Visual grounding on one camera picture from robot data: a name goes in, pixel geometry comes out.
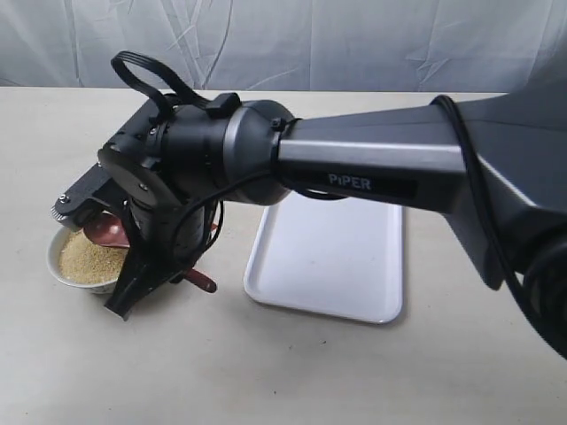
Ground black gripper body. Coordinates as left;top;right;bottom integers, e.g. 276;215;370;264
97;100;209;319

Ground dark red wooden spoon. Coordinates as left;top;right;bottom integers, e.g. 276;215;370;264
82;212;218;293

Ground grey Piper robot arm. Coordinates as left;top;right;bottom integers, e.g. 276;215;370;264
97;82;566;354

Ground white ceramic bowl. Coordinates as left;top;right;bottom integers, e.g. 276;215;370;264
46;227;116;295

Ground white rectangular plastic tray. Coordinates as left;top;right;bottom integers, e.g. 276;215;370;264
243;193;404;324

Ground grey-blue backdrop cloth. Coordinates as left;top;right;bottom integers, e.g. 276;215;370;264
1;1;566;92

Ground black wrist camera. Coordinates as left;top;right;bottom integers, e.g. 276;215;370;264
50;164;118;231

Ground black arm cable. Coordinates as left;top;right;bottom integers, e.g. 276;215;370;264
110;50;567;344

